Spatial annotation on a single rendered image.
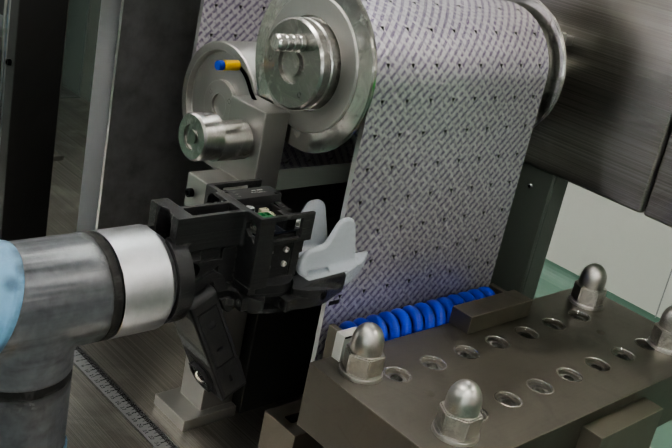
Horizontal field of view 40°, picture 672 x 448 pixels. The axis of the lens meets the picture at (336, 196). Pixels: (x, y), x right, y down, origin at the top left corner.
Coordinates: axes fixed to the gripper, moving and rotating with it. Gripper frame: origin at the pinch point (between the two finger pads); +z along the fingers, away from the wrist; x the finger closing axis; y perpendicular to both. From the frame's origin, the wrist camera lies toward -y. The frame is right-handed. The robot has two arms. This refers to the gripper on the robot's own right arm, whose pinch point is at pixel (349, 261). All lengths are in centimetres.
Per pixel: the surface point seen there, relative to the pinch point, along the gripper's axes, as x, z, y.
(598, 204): 120, 263, -73
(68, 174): 68, 10, -19
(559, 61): -0.5, 22.4, 18.0
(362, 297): -0.3, 2.4, -3.8
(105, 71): 41.2, -1.5, 4.6
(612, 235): 110, 263, -82
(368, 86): -1.0, -3.3, 16.1
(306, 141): 4.7, -3.3, 9.5
